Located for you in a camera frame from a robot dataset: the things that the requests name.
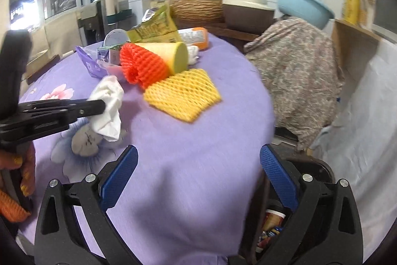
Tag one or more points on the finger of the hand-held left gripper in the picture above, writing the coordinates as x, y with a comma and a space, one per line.
71, 107
37, 127

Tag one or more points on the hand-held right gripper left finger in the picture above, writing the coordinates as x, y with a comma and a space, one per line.
119, 178

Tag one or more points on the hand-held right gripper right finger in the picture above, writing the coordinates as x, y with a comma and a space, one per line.
277, 178

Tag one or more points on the yellow cylindrical can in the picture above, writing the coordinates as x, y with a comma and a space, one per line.
173, 55

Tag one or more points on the person's left hand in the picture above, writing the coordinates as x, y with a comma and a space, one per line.
28, 172

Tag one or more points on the wooden chair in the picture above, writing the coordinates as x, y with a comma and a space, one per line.
43, 66

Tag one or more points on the printed paper cup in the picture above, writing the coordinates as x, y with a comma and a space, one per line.
274, 220

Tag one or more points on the purple plastic packet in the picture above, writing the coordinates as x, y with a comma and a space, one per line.
88, 64

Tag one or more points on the small drink carton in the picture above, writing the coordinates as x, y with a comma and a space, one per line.
108, 55

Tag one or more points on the purple floral tablecloth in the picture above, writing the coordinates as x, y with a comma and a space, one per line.
186, 159

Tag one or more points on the orange foam fruit net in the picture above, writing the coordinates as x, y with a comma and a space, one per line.
139, 66

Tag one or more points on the water dispenser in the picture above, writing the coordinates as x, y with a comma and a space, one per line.
93, 26

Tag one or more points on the white cloth cover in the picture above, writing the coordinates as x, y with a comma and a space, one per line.
366, 128

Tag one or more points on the yellow foam fruit net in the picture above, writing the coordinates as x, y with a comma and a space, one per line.
183, 94

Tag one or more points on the floral patterned cloth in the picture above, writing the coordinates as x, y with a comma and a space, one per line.
294, 72

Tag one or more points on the white paper cup tube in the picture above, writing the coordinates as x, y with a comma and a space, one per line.
111, 7

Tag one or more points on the green yellow snack bag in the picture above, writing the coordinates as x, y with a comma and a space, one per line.
155, 29

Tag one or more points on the small crumpled white tissue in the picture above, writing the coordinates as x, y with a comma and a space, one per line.
194, 54

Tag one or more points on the white bottle with orange label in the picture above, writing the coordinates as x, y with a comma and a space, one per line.
194, 38

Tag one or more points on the wooden counter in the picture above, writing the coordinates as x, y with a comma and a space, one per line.
235, 32

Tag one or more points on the wicker basket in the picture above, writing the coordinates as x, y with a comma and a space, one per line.
198, 11

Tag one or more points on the brown basin with cream lid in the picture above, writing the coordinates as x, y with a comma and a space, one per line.
248, 12

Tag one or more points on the light blue plastic basin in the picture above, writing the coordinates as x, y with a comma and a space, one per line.
301, 5

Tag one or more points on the white microwave oven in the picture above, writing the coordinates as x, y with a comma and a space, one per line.
386, 13

